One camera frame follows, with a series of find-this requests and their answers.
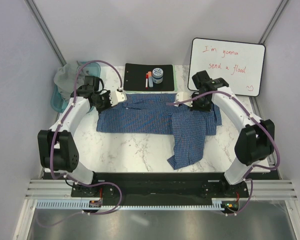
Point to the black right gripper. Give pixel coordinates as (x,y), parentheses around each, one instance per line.
(207,108)

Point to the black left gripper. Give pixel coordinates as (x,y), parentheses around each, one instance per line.
(107,95)

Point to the blue checkered long sleeve shirt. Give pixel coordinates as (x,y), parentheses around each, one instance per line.
(152,114)

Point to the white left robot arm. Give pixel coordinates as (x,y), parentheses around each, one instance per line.
(57,148)

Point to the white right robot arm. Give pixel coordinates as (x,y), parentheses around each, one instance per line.
(256,136)

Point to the black clipboard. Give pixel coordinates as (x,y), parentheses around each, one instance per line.
(137,80)

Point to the grey crumpled shirt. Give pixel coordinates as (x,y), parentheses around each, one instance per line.
(64,79)

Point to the teal plastic bin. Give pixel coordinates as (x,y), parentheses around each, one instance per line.
(92,69)

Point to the red marker pen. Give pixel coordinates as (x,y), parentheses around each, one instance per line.
(147,81)

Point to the blue lidded small jar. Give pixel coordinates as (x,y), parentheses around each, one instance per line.
(157,75)

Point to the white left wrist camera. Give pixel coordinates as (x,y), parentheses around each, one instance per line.
(117,96)

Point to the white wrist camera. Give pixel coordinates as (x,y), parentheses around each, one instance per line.
(181,97)
(117,96)

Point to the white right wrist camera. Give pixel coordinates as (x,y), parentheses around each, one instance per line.
(181,97)

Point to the white whiteboard black frame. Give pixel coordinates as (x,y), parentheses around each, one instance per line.
(240,64)

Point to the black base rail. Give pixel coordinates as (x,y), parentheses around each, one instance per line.
(160,189)

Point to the white slotted cable duct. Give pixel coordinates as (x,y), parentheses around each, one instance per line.
(85,204)

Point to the aluminium extrusion frame rail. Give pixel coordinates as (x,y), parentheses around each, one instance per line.
(263,190)

